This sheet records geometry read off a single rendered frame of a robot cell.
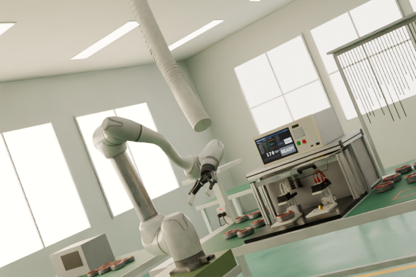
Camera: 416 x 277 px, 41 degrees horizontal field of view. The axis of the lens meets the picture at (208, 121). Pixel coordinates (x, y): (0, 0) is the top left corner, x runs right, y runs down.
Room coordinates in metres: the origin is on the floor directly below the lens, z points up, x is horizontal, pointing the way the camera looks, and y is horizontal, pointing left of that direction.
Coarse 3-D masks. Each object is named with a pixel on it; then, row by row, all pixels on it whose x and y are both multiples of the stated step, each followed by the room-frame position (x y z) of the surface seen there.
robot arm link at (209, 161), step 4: (208, 156) 2.99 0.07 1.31; (204, 160) 2.98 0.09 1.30; (208, 160) 2.97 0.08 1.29; (212, 160) 2.97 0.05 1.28; (216, 160) 2.99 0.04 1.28; (204, 164) 2.97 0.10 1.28; (208, 164) 2.96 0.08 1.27; (212, 164) 2.96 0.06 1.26; (216, 164) 2.98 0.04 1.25; (216, 168) 2.97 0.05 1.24
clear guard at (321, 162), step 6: (336, 150) 3.29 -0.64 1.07; (318, 156) 3.37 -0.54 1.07; (324, 156) 3.19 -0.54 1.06; (306, 162) 3.30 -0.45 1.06; (312, 162) 3.15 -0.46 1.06; (318, 162) 3.10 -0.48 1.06; (324, 162) 3.07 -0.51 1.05; (294, 168) 3.21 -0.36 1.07; (312, 168) 3.11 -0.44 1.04; (318, 168) 3.08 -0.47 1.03; (324, 168) 3.05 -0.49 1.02; (294, 174) 3.17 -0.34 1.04; (300, 174) 3.14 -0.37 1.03; (306, 174) 3.11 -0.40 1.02; (312, 174) 3.09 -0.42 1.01; (294, 180) 3.15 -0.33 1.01
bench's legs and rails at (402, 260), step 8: (240, 256) 4.46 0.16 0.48; (408, 256) 3.78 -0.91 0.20; (240, 264) 4.47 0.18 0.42; (368, 264) 3.95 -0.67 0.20; (376, 264) 3.89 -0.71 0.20; (384, 264) 3.86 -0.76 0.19; (392, 264) 3.83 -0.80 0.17; (400, 264) 3.80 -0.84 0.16; (248, 272) 4.47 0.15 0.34; (336, 272) 4.06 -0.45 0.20; (344, 272) 4.03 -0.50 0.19; (352, 272) 3.99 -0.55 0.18; (360, 272) 3.96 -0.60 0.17
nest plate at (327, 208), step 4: (332, 204) 3.29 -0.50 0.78; (336, 204) 3.28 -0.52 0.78; (316, 208) 3.36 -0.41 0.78; (324, 208) 3.26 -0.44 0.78; (328, 208) 3.21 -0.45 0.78; (332, 208) 3.22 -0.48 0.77; (312, 212) 3.30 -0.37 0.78; (316, 212) 3.24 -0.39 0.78; (320, 212) 3.20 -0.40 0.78; (324, 212) 3.19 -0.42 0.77; (308, 216) 3.24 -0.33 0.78
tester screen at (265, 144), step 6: (282, 132) 3.44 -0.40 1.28; (288, 132) 3.42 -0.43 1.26; (264, 138) 3.52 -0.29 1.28; (270, 138) 3.50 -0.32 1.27; (276, 138) 3.47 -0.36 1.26; (282, 138) 3.45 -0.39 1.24; (258, 144) 3.55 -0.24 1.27; (264, 144) 3.53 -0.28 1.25; (270, 144) 3.50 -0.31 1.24; (276, 144) 3.48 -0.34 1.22; (288, 144) 3.44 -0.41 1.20; (264, 150) 3.53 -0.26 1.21; (270, 150) 3.51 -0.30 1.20; (276, 150) 3.49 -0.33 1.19; (264, 156) 3.54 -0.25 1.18; (270, 156) 3.52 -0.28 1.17; (282, 156) 3.48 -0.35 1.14; (264, 162) 3.55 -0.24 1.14
